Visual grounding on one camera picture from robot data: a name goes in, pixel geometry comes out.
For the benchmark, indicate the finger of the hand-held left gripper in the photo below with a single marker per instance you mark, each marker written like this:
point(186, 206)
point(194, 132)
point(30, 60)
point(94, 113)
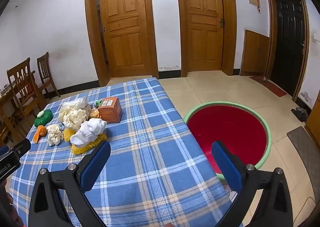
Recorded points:
point(21, 147)

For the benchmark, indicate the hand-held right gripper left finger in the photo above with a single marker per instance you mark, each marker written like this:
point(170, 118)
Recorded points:
point(96, 164)

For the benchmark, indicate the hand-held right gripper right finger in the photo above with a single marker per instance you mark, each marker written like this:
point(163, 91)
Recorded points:
point(226, 167)

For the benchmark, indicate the yellow mesh sponge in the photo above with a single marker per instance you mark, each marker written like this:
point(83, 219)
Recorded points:
point(80, 150)

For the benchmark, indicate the small white tissue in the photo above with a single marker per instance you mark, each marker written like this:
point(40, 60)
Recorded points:
point(54, 135)

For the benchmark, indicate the white cloth bundle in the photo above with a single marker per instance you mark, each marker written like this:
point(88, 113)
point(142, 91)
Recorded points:
point(88, 129)

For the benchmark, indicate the red basin with green rim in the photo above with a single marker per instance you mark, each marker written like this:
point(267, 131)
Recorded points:
point(225, 127)

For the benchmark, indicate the orange snack packet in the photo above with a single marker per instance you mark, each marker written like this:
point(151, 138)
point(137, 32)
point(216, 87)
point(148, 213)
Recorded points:
point(94, 114)

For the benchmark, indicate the large white tissue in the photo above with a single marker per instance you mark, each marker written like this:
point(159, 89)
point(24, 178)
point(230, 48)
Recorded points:
point(72, 118)

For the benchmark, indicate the orange cardboard box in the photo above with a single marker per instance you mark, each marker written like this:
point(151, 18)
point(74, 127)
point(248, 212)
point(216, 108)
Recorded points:
point(111, 113)

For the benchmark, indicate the small green white roll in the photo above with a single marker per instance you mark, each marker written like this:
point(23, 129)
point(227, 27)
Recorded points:
point(97, 103)

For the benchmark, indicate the cream plastic bag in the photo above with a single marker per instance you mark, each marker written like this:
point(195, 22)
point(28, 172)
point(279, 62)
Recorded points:
point(76, 104)

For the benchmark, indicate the person's left hand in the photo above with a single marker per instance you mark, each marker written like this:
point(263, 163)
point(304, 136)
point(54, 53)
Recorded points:
point(10, 207)

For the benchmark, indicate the wooden dining table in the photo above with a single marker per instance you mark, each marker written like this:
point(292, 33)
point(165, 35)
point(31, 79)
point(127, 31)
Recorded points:
point(6, 107)

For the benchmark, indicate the blue plaid cloth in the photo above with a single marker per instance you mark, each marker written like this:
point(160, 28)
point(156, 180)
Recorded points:
point(150, 142)

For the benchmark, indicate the large wooden chair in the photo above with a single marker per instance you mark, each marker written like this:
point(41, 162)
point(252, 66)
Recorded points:
point(22, 84)

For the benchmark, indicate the grey floor mat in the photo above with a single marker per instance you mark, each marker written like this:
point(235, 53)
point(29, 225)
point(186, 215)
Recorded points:
point(305, 149)

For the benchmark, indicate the small wooden chair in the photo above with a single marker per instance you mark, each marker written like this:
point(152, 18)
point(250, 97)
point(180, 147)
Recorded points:
point(45, 67)

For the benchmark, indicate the pair of dark slippers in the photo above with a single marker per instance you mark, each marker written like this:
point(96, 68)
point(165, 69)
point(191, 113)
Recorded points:
point(300, 114)

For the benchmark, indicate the red doormat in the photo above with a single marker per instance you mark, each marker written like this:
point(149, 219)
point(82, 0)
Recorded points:
point(271, 86)

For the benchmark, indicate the wooden cabinet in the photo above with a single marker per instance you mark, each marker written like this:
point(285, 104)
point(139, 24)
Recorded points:
point(315, 119)

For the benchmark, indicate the black metal door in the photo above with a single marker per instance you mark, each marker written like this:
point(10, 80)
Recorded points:
point(287, 42)

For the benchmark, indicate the wooden door with arched panels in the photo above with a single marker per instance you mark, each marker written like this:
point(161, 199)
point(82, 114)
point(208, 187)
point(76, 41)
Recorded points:
point(125, 24)

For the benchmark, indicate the wooden door with metal lock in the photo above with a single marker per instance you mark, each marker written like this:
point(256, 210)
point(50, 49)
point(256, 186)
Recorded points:
point(203, 24)

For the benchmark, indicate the low wooden wall panel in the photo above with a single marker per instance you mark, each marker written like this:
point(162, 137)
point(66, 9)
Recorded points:
point(253, 53)

